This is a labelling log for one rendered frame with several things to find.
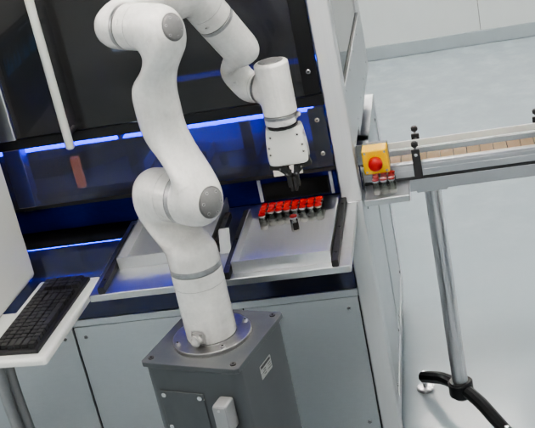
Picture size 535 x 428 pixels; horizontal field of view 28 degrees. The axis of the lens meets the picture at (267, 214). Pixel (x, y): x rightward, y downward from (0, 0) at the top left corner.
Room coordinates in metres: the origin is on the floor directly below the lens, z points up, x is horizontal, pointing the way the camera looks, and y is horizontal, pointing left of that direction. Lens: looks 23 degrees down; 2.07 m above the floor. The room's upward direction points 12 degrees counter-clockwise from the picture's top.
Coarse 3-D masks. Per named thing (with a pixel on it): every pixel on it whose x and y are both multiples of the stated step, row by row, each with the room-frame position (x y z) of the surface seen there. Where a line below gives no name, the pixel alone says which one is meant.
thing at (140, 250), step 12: (132, 228) 2.87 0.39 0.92; (144, 228) 2.93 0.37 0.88; (204, 228) 2.84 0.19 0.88; (216, 228) 2.75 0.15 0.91; (132, 240) 2.83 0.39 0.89; (144, 240) 2.84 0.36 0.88; (120, 252) 2.71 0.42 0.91; (132, 252) 2.77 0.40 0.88; (144, 252) 2.75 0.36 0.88; (156, 252) 2.74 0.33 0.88; (120, 264) 2.68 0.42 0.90; (132, 264) 2.67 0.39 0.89; (144, 264) 2.66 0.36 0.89; (156, 264) 2.66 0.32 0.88
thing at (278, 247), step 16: (336, 208) 2.71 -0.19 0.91; (256, 224) 2.79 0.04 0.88; (288, 224) 2.74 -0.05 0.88; (304, 224) 2.72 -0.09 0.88; (320, 224) 2.69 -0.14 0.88; (240, 240) 2.64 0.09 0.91; (256, 240) 2.68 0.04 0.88; (272, 240) 2.65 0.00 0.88; (288, 240) 2.63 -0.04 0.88; (304, 240) 2.61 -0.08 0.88; (320, 240) 2.59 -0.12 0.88; (240, 256) 2.59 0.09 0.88; (256, 256) 2.57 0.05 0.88; (272, 256) 2.48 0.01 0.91; (288, 256) 2.47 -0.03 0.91; (304, 256) 2.46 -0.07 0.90; (320, 256) 2.45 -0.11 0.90; (240, 272) 2.50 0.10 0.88
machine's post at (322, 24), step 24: (312, 0) 2.81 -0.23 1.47; (312, 24) 2.81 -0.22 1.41; (336, 48) 2.81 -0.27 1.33; (336, 72) 2.80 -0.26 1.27; (336, 96) 2.80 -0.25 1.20; (336, 120) 2.81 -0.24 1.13; (336, 144) 2.81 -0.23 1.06; (336, 168) 2.81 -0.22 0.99; (360, 192) 2.80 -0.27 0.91; (360, 216) 2.80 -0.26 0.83; (360, 240) 2.81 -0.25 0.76; (360, 264) 2.81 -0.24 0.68; (360, 288) 2.81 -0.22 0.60; (384, 336) 2.80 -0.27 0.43; (384, 360) 2.80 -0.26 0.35; (384, 384) 2.81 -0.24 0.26; (384, 408) 2.81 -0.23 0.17
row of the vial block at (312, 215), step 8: (280, 208) 2.76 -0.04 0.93; (288, 208) 2.74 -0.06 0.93; (296, 208) 2.74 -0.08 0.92; (304, 208) 2.73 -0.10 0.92; (312, 208) 2.73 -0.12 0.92; (320, 208) 2.73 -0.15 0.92; (272, 216) 2.75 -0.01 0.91; (280, 216) 2.75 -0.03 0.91; (288, 216) 2.74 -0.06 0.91; (296, 216) 2.74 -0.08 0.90; (304, 216) 2.73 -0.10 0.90; (312, 216) 2.73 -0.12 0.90; (320, 216) 2.72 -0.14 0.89; (272, 224) 2.75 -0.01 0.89; (280, 224) 2.75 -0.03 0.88
